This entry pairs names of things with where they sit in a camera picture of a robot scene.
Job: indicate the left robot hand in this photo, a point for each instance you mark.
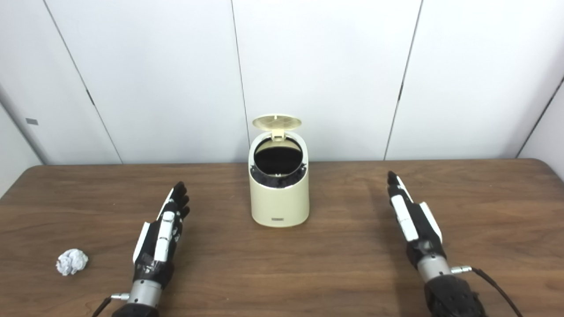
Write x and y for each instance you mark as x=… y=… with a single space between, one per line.
x=152 y=259

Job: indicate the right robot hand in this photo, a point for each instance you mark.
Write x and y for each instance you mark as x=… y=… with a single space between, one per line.
x=418 y=229

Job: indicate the small gray wall tag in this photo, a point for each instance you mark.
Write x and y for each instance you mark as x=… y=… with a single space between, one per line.
x=31 y=121

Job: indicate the white paper ball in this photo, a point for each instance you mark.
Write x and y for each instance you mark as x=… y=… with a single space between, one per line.
x=72 y=262

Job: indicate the cream-colored lidded bin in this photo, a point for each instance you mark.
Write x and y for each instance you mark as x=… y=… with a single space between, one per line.
x=277 y=202

